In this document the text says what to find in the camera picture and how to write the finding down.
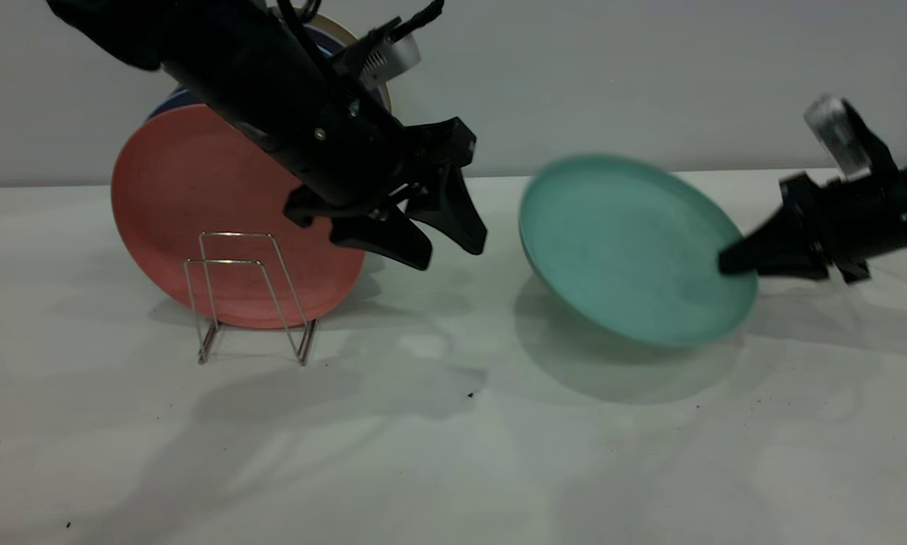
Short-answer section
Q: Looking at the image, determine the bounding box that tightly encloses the tan plate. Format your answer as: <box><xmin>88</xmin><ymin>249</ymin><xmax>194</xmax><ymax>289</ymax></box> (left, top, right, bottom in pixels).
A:
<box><xmin>272</xmin><ymin>9</ymin><xmax>392</xmax><ymax>114</ymax></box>

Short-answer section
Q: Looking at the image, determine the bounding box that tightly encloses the black right camera bracket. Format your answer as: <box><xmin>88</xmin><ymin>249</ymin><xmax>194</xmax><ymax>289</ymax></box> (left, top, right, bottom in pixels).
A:
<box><xmin>840</xmin><ymin>98</ymin><xmax>901</xmax><ymax>182</ymax></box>

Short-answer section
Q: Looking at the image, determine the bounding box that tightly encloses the salmon red plate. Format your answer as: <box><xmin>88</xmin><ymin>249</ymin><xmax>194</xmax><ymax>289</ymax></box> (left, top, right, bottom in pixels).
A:
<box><xmin>111</xmin><ymin>104</ymin><xmax>366</xmax><ymax>330</ymax></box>

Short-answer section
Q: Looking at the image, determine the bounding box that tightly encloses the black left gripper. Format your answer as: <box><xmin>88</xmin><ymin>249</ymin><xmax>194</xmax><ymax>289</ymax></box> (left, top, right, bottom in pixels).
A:
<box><xmin>283</xmin><ymin>114</ymin><xmax>489</xmax><ymax>272</ymax></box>

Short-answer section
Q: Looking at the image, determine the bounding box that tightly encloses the metal wire plate rack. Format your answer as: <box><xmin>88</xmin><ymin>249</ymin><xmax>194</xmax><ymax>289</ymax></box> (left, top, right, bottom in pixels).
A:
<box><xmin>183</xmin><ymin>232</ymin><xmax>318</xmax><ymax>366</ymax></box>

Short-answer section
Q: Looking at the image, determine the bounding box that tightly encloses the black left camera cable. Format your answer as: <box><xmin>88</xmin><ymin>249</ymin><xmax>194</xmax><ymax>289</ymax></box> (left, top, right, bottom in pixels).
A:
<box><xmin>389</xmin><ymin>0</ymin><xmax>447</xmax><ymax>42</ymax></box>

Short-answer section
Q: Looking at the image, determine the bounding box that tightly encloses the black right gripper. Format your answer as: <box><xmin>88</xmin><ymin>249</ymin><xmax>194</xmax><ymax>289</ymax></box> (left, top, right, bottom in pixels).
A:
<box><xmin>718</xmin><ymin>173</ymin><xmax>880</xmax><ymax>285</ymax></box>

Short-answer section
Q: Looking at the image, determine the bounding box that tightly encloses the green plate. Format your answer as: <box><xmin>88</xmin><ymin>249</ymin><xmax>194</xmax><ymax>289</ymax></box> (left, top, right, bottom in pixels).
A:
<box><xmin>519</xmin><ymin>154</ymin><xmax>759</xmax><ymax>349</ymax></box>

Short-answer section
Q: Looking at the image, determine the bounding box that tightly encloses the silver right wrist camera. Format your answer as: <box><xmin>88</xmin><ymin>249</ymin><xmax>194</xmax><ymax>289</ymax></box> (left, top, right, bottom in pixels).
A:
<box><xmin>804</xmin><ymin>95</ymin><xmax>872</xmax><ymax>180</ymax></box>

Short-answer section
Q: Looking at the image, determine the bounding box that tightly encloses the dark navy plate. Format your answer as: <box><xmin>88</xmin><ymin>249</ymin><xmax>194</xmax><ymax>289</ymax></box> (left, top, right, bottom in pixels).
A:
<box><xmin>302</xmin><ymin>23</ymin><xmax>356</xmax><ymax>58</ymax></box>

